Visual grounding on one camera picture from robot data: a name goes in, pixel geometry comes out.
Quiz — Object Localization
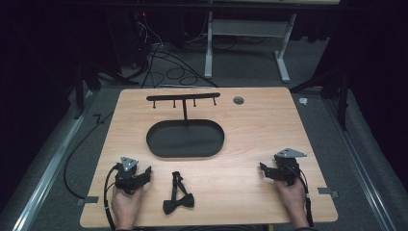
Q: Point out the black hook rack with tray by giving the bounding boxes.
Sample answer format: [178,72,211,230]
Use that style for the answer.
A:
[145,91,226,159]

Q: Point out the long black floor cable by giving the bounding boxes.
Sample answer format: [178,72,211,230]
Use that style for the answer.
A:
[63,110,115,200]

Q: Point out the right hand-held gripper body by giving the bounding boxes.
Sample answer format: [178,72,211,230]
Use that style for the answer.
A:
[271,147,308,187]

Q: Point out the person's right hand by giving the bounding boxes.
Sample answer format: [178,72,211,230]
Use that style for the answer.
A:
[274,177,311,230]

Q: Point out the black tripod stand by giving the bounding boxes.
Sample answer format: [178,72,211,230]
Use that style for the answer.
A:
[289,68,351,132]
[65,61,139,120]

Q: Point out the right hand-held gripper black cable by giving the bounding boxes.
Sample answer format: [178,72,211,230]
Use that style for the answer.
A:
[288,167,315,228]

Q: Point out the aluminium floor rail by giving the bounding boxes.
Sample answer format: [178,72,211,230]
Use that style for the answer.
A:
[12,90,97,231]
[321,95,398,231]

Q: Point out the black bow tie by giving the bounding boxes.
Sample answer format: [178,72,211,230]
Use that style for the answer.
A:
[162,170,196,216]

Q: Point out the hand-held gripper black cable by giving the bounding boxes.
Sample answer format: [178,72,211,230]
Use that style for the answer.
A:
[288,167,315,228]
[103,164,120,231]

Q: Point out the person's left hand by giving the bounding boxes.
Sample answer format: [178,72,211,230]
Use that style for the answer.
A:
[111,185,144,231]

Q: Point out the left hand-held gripper black cable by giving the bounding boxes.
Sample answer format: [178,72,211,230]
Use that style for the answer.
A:
[103,164,120,231]

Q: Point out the tangle of black floor cables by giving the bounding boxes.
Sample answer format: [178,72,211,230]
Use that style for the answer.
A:
[128,13,219,89]

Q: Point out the grey metal desk frame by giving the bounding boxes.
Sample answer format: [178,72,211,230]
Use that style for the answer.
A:
[204,12,298,84]

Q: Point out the grey tape strip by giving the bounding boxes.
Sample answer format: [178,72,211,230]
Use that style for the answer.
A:
[76,195,100,206]
[317,187,341,198]

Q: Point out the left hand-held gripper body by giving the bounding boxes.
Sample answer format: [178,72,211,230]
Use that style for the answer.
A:
[114,156,142,195]

